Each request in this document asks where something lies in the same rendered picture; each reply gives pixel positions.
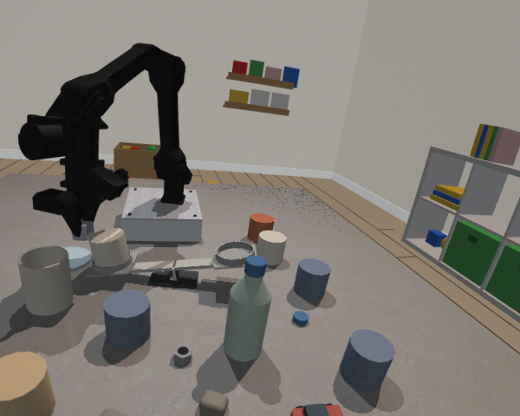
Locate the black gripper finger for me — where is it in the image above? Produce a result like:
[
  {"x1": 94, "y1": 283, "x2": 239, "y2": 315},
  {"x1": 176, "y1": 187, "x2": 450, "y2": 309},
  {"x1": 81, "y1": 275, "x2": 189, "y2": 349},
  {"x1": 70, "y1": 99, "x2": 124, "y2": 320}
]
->
[
  {"x1": 82, "y1": 196, "x2": 105, "y2": 223},
  {"x1": 62, "y1": 205, "x2": 88, "y2": 237}
]

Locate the reddish-brown cylinder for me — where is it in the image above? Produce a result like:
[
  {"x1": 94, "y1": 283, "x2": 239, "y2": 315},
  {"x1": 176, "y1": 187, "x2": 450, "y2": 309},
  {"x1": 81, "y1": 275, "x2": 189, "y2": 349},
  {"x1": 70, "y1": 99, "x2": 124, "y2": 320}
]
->
[{"x1": 247, "y1": 213, "x2": 275, "y2": 243}]

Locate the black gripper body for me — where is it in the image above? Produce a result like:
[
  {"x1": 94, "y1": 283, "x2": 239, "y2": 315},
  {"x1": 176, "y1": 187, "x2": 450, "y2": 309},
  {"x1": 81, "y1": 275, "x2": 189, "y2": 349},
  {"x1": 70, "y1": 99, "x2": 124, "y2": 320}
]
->
[{"x1": 32, "y1": 154, "x2": 101, "y2": 215}]

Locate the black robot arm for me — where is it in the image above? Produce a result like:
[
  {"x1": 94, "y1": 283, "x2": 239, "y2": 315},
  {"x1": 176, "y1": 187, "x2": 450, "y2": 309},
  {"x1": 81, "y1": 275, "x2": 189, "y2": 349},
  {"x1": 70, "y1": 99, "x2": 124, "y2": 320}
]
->
[{"x1": 18, "y1": 42, "x2": 192, "y2": 205}]

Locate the tan cylinder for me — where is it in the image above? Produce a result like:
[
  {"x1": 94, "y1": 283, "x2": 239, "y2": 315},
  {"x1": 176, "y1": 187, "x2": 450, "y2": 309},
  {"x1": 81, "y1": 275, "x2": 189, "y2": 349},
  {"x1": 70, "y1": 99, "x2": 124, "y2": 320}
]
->
[{"x1": 0, "y1": 351, "x2": 56, "y2": 416}]

